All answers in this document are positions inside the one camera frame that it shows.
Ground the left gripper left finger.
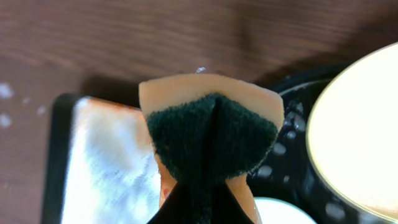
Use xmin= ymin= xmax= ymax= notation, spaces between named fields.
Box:
xmin=147 ymin=184 xmax=193 ymax=224

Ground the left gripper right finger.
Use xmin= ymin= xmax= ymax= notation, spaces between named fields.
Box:
xmin=214 ymin=184 xmax=254 ymax=224

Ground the yellow green scrub sponge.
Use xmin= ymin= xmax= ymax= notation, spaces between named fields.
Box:
xmin=139 ymin=74 xmax=284 ymax=223

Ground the yellow plate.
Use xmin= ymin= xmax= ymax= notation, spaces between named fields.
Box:
xmin=306 ymin=44 xmax=397 ymax=223

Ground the light blue plate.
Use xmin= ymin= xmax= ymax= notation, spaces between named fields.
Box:
xmin=254 ymin=197 xmax=317 ymax=224

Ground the round black tray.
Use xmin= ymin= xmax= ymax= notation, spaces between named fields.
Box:
xmin=247 ymin=63 xmax=398 ymax=224

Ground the rectangular soapy water tray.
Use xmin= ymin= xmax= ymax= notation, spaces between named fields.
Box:
xmin=40 ymin=94 xmax=160 ymax=224

